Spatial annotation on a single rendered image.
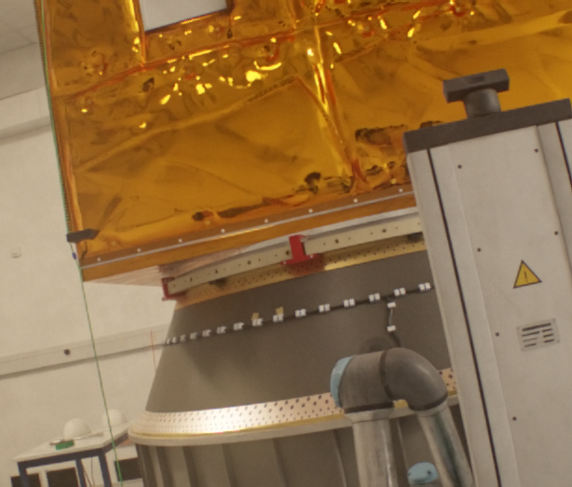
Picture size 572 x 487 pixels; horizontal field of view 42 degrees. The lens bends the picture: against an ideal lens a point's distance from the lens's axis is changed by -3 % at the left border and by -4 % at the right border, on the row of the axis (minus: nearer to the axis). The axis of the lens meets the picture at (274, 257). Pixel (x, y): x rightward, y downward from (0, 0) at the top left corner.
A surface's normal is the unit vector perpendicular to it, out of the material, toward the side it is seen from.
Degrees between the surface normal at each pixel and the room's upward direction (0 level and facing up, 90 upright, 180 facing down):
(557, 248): 90
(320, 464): 90
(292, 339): 62
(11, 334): 90
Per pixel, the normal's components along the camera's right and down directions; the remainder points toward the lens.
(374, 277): -0.20, -0.51
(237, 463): -0.59, 0.05
